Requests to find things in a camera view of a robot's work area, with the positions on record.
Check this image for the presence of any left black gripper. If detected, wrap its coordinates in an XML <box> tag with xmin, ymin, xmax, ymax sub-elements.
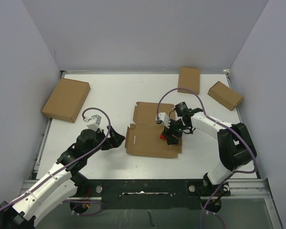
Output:
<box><xmin>85</xmin><ymin>125</ymin><xmax>124</xmax><ymax>157</ymax></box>

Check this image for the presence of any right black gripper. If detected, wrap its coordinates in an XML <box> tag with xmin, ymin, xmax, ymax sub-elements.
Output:
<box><xmin>162</xmin><ymin>117</ymin><xmax>189</xmax><ymax>144</ymax></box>

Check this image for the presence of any brown cardboard box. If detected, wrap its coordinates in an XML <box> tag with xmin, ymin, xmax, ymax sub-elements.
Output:
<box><xmin>125</xmin><ymin>102</ymin><xmax>182</xmax><ymax>158</ymax></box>

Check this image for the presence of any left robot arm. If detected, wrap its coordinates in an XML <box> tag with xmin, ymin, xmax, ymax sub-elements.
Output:
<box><xmin>0</xmin><ymin>127</ymin><xmax>125</xmax><ymax>229</ymax></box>

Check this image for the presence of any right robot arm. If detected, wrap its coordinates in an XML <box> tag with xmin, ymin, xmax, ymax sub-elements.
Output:
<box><xmin>156</xmin><ymin>102</ymin><xmax>257</xmax><ymax>195</ymax></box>

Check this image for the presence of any large folded cardboard box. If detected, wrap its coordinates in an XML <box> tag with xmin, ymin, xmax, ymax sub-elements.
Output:
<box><xmin>41</xmin><ymin>78</ymin><xmax>91</xmax><ymax>123</ymax></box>

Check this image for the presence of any upright folded cardboard box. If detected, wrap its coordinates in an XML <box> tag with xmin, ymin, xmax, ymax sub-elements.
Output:
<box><xmin>177</xmin><ymin>67</ymin><xmax>201</xmax><ymax>94</ymax></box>

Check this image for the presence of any small folded cardboard box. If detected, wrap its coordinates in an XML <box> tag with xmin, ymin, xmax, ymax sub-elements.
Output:
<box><xmin>208</xmin><ymin>81</ymin><xmax>243</xmax><ymax>111</ymax></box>

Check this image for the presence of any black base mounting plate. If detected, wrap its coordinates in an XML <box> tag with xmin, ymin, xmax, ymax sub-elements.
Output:
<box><xmin>71</xmin><ymin>179</ymin><xmax>231</xmax><ymax>212</ymax></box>

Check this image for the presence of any aluminium table frame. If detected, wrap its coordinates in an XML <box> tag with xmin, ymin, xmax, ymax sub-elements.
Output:
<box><xmin>7</xmin><ymin>69</ymin><xmax>283</xmax><ymax>229</ymax></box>

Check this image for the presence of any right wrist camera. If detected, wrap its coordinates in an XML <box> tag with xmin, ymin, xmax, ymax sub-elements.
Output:
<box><xmin>156</xmin><ymin>113</ymin><xmax>171</xmax><ymax>128</ymax></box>

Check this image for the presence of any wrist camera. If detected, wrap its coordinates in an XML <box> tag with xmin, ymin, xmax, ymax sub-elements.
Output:
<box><xmin>156</xmin><ymin>113</ymin><xmax>171</xmax><ymax>128</ymax></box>
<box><xmin>84</xmin><ymin>114</ymin><xmax>102</xmax><ymax>132</ymax></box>

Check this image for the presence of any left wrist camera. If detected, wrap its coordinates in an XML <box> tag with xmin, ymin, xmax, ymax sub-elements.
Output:
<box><xmin>84</xmin><ymin>114</ymin><xmax>102</xmax><ymax>132</ymax></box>

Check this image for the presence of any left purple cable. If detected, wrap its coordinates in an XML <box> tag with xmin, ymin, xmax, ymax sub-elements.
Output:
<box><xmin>0</xmin><ymin>107</ymin><xmax>113</xmax><ymax>218</ymax></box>

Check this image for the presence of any purple cable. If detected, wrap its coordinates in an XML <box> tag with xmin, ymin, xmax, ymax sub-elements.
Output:
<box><xmin>156</xmin><ymin>88</ymin><xmax>258</xmax><ymax>229</ymax></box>
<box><xmin>0</xmin><ymin>107</ymin><xmax>113</xmax><ymax>218</ymax></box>

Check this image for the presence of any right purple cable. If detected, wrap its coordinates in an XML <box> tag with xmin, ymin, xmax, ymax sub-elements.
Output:
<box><xmin>156</xmin><ymin>88</ymin><xmax>258</xmax><ymax>229</ymax></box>

